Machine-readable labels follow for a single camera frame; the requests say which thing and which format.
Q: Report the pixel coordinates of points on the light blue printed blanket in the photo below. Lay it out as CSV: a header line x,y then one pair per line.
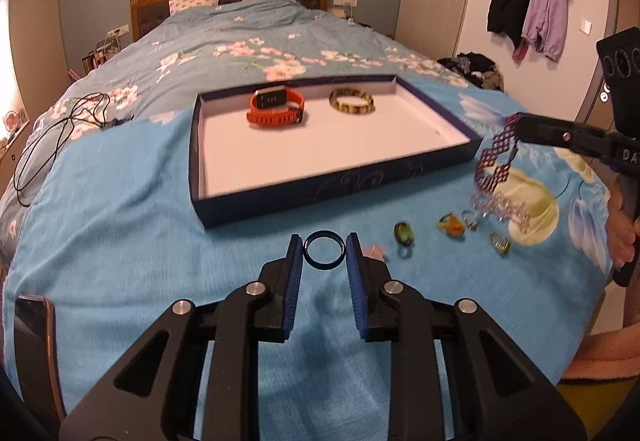
x,y
125,221

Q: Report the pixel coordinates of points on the purple jacket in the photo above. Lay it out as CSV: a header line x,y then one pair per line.
x,y
547,6

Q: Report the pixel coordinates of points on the orange smartwatch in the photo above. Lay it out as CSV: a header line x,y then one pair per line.
x,y
272,119

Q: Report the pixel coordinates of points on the white light switch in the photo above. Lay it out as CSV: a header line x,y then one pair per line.
x,y
586,26

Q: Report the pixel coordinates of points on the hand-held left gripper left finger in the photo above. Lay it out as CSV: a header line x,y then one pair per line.
x,y
296,291

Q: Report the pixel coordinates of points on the pink desk fan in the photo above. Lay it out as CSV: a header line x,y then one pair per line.
x,y
14,121

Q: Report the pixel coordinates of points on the white wall socket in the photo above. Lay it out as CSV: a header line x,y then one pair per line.
x,y
346,1
119,31

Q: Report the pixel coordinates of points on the black smartphone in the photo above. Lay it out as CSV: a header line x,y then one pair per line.
x,y
35,351

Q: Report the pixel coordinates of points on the navy blue tray box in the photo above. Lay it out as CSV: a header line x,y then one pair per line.
x,y
320,146

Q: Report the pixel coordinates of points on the person's yellow clothing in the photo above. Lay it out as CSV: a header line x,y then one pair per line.
x,y
595,408

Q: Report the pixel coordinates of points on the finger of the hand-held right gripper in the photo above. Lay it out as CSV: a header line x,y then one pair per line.
x,y
565,136

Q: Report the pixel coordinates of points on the tortoiseshell bangle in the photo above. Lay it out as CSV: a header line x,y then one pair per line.
x,y
350,110

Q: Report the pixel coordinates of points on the blue floral duvet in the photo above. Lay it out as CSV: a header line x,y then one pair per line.
x,y
225,36

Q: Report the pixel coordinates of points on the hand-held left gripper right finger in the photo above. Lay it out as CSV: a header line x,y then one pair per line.
x,y
356,291

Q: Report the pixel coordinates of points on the black jacket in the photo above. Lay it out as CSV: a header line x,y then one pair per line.
x,y
507,3

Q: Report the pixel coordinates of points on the person's right forearm pink sleeve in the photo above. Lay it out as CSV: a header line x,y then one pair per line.
x,y
605,353

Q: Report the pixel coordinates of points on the person's right hand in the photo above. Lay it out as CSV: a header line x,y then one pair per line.
x,y
620,231

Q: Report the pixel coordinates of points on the dark clothes pile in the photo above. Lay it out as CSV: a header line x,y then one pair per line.
x,y
472,68

